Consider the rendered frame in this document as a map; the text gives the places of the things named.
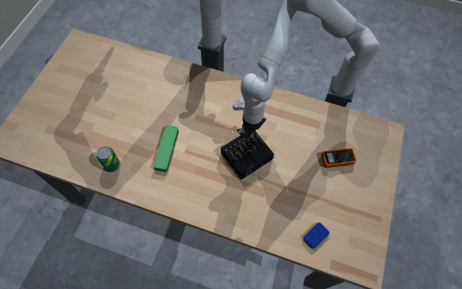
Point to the black lighting desk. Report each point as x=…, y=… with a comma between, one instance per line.
x=245, y=155

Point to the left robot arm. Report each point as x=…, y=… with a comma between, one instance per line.
x=337, y=21

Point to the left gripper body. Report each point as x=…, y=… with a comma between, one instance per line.
x=248, y=125

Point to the orange digital multimeter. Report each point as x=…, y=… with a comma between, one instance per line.
x=335, y=158

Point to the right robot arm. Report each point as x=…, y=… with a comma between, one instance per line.
x=211, y=22

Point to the green drink can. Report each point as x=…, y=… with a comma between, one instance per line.
x=108, y=159

